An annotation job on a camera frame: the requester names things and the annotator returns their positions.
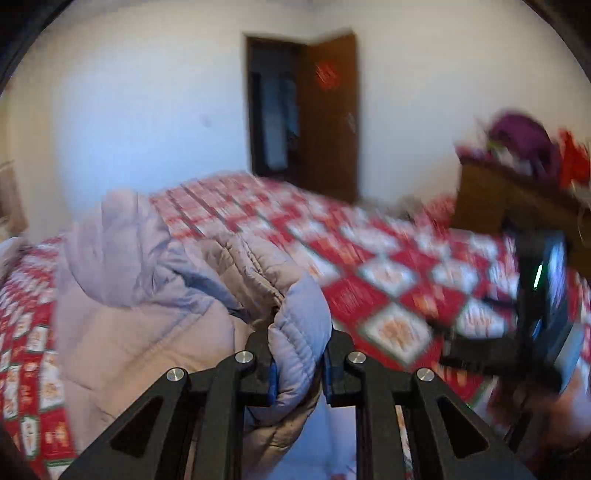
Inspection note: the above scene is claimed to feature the red printed bed blanket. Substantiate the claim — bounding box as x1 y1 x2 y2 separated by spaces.
0 171 591 480

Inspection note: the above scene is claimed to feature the red paper door decoration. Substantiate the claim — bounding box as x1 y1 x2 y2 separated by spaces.
315 60 342 90

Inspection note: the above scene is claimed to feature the brown door frame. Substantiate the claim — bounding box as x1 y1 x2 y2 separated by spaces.
245 33 305 178

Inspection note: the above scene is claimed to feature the brown wooden cabinet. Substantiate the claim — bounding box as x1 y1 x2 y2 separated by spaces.
450 148 591 278

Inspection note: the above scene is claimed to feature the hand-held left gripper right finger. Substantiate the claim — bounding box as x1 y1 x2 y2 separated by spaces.
323 330 539 480

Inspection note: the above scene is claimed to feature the cream wooden headboard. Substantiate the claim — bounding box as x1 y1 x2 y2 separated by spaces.
0 161 28 241

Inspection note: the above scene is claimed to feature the brown wooden door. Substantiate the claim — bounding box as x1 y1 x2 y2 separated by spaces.
295 31 358 201

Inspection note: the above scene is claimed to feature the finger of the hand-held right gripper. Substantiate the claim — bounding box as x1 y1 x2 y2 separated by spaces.
438 337 522 376

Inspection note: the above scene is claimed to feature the purple bag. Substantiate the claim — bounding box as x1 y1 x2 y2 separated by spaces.
487 110 561 181

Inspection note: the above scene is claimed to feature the red bag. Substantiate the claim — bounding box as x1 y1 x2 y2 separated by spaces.
558 129 591 190

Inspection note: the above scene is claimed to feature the lilac quilted down jacket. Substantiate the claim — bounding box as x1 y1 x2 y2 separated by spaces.
54 188 361 480

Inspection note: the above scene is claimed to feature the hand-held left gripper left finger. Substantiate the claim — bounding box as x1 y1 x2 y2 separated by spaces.
58 330 278 480

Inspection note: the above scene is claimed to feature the person's right forearm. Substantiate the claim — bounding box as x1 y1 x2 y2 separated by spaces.
489 374 591 480

